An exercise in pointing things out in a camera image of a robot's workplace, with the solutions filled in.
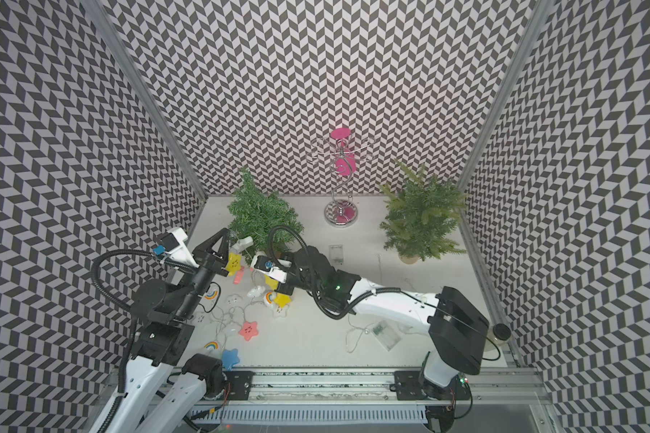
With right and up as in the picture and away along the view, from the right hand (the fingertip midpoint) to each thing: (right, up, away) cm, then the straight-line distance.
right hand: (266, 266), depth 72 cm
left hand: (-6, +9, -9) cm, 14 cm away
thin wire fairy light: (+24, -22, +11) cm, 34 cm away
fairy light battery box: (+34, -23, +11) cm, 43 cm away
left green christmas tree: (-2, +13, +3) cm, 14 cm away
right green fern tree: (+42, +14, 0) cm, 45 cm away
